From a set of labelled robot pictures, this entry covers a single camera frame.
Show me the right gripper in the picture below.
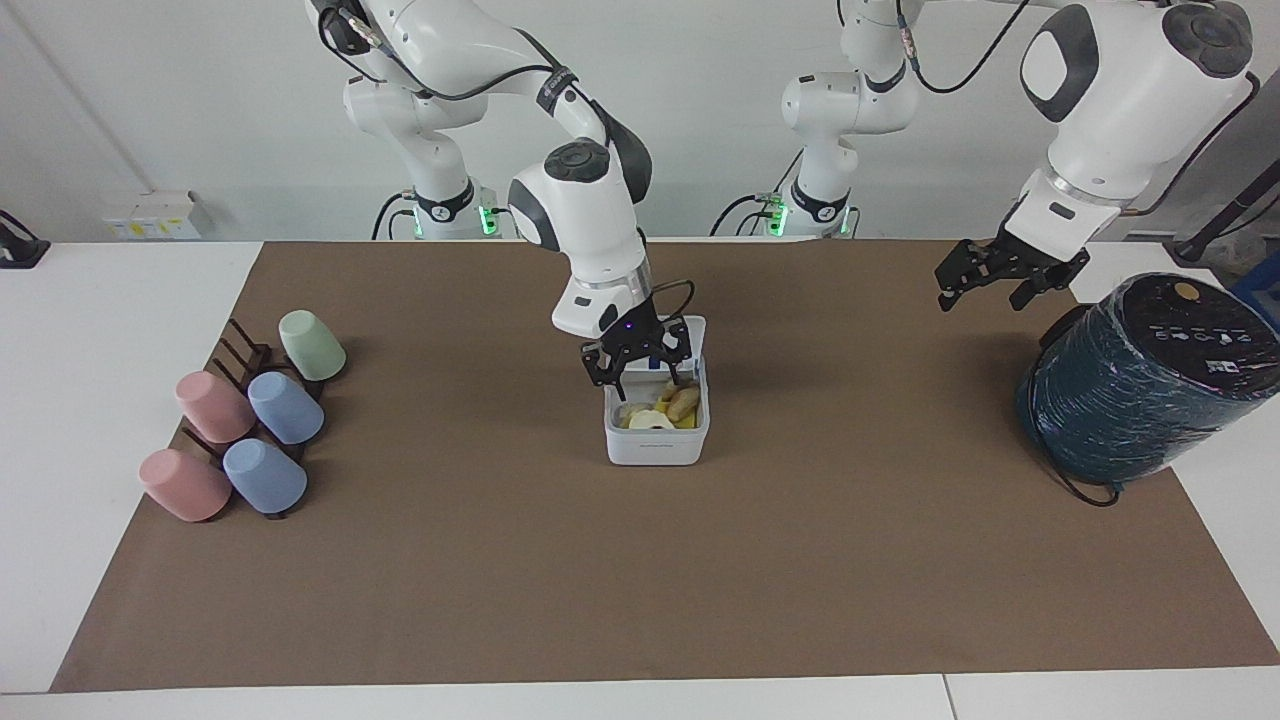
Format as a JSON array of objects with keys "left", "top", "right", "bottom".
[{"left": 582, "top": 290, "right": 694, "bottom": 403}]

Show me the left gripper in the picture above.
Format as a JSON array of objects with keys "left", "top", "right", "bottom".
[{"left": 934, "top": 226, "right": 1092, "bottom": 313}]

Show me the white plastic container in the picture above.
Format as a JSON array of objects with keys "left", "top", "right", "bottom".
[{"left": 602, "top": 314, "right": 712, "bottom": 467}]

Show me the black wrapped cooker appliance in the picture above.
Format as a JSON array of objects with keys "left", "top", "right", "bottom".
[{"left": 1014, "top": 271, "right": 1280, "bottom": 488}]

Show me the black stand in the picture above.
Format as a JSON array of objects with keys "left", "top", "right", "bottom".
[
  {"left": 0, "top": 208, "right": 52, "bottom": 270},
  {"left": 1173, "top": 163, "right": 1280, "bottom": 267}
]

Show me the blue box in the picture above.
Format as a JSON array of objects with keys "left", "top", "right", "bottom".
[{"left": 1232, "top": 252, "right": 1280, "bottom": 333}]

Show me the green cup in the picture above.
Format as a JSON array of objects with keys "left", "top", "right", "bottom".
[{"left": 277, "top": 309, "right": 348, "bottom": 383}]

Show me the blue cup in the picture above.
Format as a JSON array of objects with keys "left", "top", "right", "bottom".
[
  {"left": 247, "top": 371, "right": 326, "bottom": 446},
  {"left": 222, "top": 438, "right": 309, "bottom": 516}
]

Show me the dark brown cup rack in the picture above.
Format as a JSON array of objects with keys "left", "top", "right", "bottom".
[{"left": 180, "top": 318, "right": 327, "bottom": 522}]

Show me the pink cup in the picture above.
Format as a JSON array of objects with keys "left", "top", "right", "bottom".
[
  {"left": 175, "top": 370, "right": 257, "bottom": 445},
  {"left": 138, "top": 448, "right": 234, "bottom": 523}
]

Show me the black cable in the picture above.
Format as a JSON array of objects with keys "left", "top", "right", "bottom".
[
  {"left": 371, "top": 192, "right": 417, "bottom": 242},
  {"left": 1118, "top": 72, "right": 1263, "bottom": 218},
  {"left": 896, "top": 0, "right": 1031, "bottom": 97},
  {"left": 648, "top": 279, "right": 698, "bottom": 323},
  {"left": 316, "top": 0, "right": 573, "bottom": 107},
  {"left": 1038, "top": 440, "right": 1124, "bottom": 509},
  {"left": 709, "top": 148, "right": 806, "bottom": 238}
]

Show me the white wall socket box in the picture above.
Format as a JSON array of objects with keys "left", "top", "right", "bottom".
[{"left": 102, "top": 190, "right": 204, "bottom": 241}]

